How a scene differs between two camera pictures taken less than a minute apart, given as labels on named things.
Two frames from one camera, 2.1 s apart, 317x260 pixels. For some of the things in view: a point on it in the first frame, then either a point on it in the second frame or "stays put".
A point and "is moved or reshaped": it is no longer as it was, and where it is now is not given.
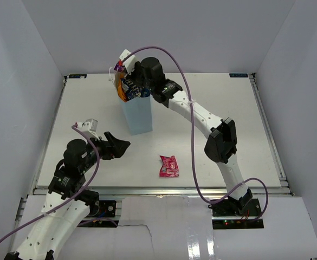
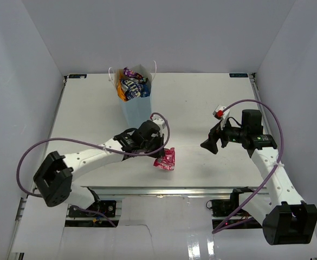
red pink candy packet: x=169 y=167 → x=167 y=162
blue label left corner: x=77 y=76 stays put
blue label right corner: x=238 y=75 stays put
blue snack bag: x=133 y=91 stays put
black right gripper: x=137 y=66 → x=216 y=132
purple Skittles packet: x=118 y=67 is moved or reshaped
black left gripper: x=117 y=146 → x=160 y=140
